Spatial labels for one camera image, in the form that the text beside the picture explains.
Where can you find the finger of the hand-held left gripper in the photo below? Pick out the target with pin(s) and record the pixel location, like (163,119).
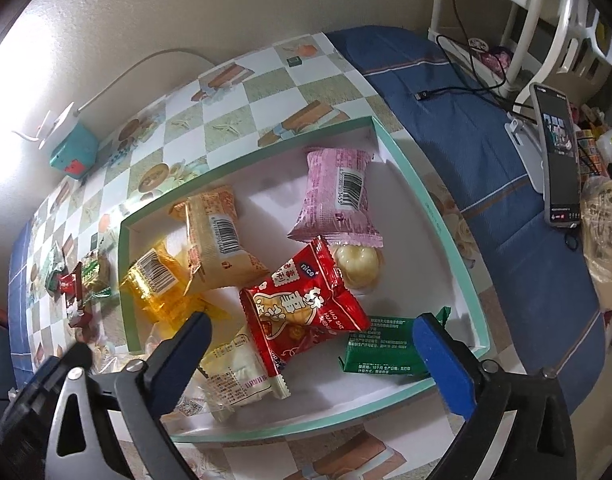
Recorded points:
(35,395)

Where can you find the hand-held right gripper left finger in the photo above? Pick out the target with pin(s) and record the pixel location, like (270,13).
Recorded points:
(183,360)

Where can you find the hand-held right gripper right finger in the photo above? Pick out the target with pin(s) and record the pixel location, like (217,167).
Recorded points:
(443,365)

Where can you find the cream snack packet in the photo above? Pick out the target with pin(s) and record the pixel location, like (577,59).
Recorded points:
(235,375)

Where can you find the large green snack packet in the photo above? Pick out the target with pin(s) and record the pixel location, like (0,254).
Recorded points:
(381,352)

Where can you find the yellow snack packet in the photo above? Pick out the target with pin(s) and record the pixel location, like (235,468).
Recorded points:
(155,290)

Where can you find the large red snack packet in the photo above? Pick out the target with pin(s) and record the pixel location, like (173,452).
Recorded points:
(296,320)

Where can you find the orange snack packet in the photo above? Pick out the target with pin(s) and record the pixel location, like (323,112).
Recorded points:
(210,240)

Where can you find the pale round pastry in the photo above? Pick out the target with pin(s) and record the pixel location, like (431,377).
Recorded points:
(358,267)

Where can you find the white box with green rim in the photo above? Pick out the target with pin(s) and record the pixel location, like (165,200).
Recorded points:
(266,195)

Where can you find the pink snack packet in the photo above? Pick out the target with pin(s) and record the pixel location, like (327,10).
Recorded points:
(331,195)

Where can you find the dark red and white packet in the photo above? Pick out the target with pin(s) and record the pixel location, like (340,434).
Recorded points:
(80,317)

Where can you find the small red candy packet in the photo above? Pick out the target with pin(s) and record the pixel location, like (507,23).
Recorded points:
(68,285)

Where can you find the green and yellow cake packet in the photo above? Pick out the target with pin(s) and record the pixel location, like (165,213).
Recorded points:
(96,272)

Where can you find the thin green snack packet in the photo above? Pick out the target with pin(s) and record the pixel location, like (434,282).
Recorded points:
(53,272)

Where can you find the plastic bag with bread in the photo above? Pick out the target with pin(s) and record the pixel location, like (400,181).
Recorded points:
(606,240)

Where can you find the smartphone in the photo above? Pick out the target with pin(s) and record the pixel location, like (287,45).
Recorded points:
(556,170)

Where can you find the white phone stand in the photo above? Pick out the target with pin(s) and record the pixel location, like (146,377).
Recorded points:
(523,150)

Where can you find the teal box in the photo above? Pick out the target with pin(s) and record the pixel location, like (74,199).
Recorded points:
(73,152)

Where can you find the white gooseneck lamp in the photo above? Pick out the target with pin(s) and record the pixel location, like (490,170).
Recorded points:
(28,136)

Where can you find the white power strip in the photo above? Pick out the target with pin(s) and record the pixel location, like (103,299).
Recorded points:
(60,122)

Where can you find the pink floral item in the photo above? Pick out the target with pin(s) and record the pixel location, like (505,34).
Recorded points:
(488,55)

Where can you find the white plastic chair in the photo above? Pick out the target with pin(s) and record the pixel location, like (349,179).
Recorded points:
(528,10)

